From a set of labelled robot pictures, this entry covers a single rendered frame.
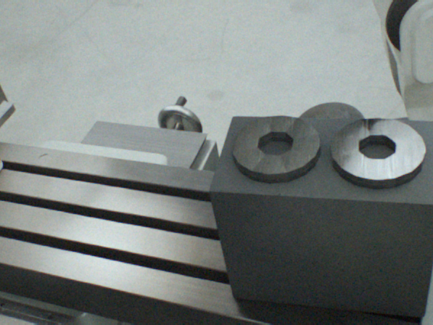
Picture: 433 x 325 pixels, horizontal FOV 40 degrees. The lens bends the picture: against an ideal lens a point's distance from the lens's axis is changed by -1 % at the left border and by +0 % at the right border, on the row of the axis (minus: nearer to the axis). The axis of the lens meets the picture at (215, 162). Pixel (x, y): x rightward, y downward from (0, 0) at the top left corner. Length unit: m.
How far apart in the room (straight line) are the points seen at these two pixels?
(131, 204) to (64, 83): 2.15
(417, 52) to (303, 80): 1.65
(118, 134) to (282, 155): 0.77
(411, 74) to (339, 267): 0.49
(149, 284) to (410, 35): 0.56
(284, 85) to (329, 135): 2.00
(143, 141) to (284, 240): 0.71
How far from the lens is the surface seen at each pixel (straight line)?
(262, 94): 2.59
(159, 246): 0.80
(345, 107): 1.53
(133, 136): 1.31
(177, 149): 1.24
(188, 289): 0.75
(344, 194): 0.57
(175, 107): 1.43
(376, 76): 2.65
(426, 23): 1.00
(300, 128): 0.62
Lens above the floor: 1.54
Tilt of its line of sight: 42 degrees down
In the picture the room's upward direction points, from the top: 12 degrees counter-clockwise
